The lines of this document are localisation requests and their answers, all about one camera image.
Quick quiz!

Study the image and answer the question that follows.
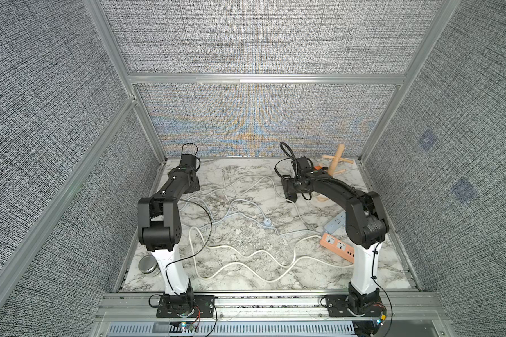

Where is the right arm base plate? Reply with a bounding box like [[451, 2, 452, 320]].
[[320, 293, 387, 319]]

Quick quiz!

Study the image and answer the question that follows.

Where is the white cord of pink strip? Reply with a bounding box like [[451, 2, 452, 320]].
[[188, 226, 356, 283]]

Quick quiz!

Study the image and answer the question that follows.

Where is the silver cylinder on table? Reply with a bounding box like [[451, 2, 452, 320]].
[[138, 254, 160, 277]]

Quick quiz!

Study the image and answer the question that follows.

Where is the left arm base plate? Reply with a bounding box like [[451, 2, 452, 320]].
[[155, 294, 215, 320]]

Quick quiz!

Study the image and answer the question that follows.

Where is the white mug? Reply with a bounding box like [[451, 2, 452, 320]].
[[316, 194, 328, 202]]

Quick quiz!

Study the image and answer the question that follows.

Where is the black power strip white cord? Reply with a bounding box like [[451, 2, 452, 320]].
[[193, 174, 321, 233]]

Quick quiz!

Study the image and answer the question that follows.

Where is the pink power strip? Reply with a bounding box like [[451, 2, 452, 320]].
[[320, 233, 355, 264]]

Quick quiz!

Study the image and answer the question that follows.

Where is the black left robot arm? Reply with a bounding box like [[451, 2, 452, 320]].
[[138, 154, 200, 306]]

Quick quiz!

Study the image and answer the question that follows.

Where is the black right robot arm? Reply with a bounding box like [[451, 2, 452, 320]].
[[280, 157, 389, 315]]

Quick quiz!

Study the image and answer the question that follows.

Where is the wooden mug tree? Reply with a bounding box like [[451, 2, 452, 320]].
[[318, 144, 356, 177]]

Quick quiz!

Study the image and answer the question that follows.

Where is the aluminium front rail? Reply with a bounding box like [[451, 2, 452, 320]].
[[89, 290, 456, 336]]

